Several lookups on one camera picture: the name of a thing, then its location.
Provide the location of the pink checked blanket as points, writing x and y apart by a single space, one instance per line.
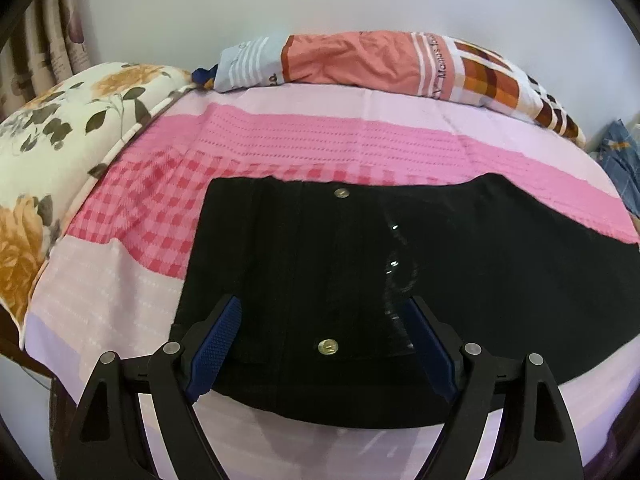
300 135

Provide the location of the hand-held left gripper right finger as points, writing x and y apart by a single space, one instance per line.
430 345

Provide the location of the black pants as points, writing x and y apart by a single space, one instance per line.
325 255

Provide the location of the dark blue cloth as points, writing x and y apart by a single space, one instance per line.
202 77

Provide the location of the blue patterned cloth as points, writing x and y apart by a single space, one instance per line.
617 155

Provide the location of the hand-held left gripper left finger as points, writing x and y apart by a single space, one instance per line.
216 345

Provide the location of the orange patchwork pillow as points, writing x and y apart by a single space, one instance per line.
360 60

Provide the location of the floral pillow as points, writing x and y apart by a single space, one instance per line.
55 150

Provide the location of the brown wooden bed frame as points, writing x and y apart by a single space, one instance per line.
20 355

